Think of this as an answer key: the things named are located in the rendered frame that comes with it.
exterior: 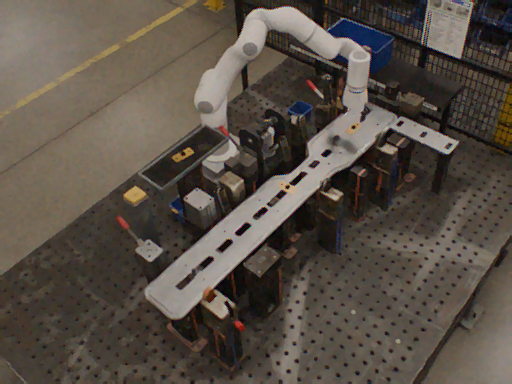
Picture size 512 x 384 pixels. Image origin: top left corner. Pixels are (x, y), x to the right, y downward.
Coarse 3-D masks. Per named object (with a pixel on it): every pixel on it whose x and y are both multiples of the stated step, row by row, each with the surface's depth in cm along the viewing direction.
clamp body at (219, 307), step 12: (204, 300) 197; (216, 300) 197; (228, 300) 197; (204, 312) 199; (216, 312) 194; (228, 312) 194; (216, 324) 199; (228, 324) 196; (216, 336) 207; (228, 336) 205; (216, 348) 214; (228, 348) 209; (240, 348) 215; (216, 360) 220; (228, 360) 212; (240, 360) 219; (228, 372) 216
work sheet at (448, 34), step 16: (432, 0) 263; (448, 0) 258; (464, 0) 253; (432, 16) 268; (448, 16) 263; (464, 16) 257; (432, 32) 273; (448, 32) 267; (464, 32) 262; (432, 48) 278; (448, 48) 272; (464, 48) 266
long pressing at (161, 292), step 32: (384, 128) 263; (320, 160) 250; (352, 160) 250; (256, 192) 238; (224, 224) 228; (256, 224) 227; (192, 256) 218; (224, 256) 217; (160, 288) 208; (192, 288) 208
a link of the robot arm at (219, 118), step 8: (208, 72) 263; (200, 80) 262; (224, 104) 270; (200, 112) 271; (216, 112) 268; (224, 112) 270; (208, 120) 268; (216, 120) 268; (224, 120) 271; (216, 128) 271
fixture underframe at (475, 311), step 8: (504, 248) 311; (488, 272) 298; (480, 288) 292; (472, 296) 288; (472, 304) 294; (464, 312) 301; (472, 312) 305; (480, 312) 306; (456, 320) 280; (464, 320) 303; (472, 320) 303; (440, 344) 271; (432, 360) 271; (424, 368) 263
